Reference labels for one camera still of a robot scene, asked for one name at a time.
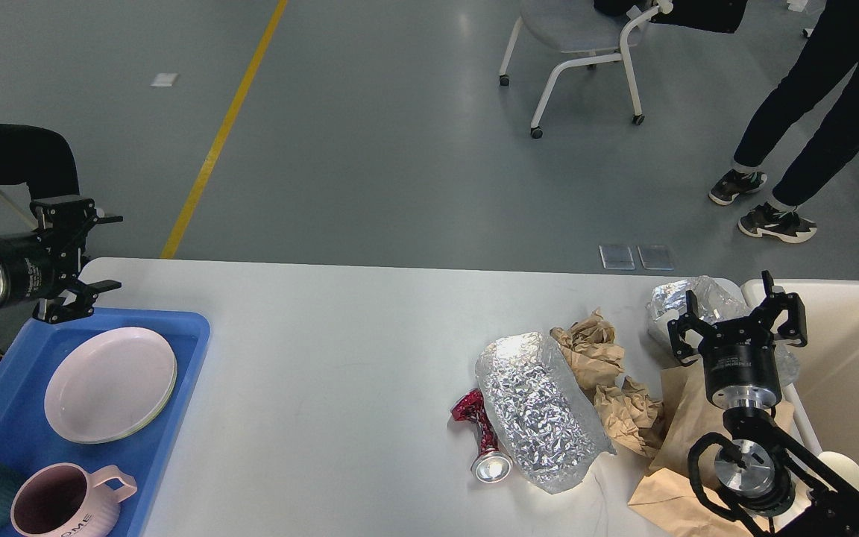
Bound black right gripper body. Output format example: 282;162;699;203
698;321;783;407

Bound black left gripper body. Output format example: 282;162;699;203
0;233;55;309

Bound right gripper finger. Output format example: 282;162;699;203
746;271;808;349
667;290;712;365

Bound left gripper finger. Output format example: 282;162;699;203
30;196;123;258
33;264;122;325

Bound small silver foil bag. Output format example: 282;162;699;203
646;275;800;387

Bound pink plate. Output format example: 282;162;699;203
44;327;177;445

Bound brown paper bag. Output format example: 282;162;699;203
628;364;796;537

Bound pink ribbed mug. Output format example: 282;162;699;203
10;462;139;536

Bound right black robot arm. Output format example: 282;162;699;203
667;271;859;536

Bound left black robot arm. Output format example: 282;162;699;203
0;195;123;325

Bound crumpled brown paper lower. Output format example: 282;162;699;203
594;375;664;459

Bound crumpled brown paper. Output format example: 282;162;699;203
594;375;664;459
550;308;625;400

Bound light green plate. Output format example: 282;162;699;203
57;354;177;445

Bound crumpled brown paper upper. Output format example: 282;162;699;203
550;308;625;400

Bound white paper cup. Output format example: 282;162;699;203
817;451;859;491

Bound large silver foil bag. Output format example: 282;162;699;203
475;332;616;494

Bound crushed red can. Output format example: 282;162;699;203
450;388;514;485

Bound walking person black sneakers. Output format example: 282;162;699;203
595;0;859;245

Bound grey white office chair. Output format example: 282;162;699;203
499;1;674;139

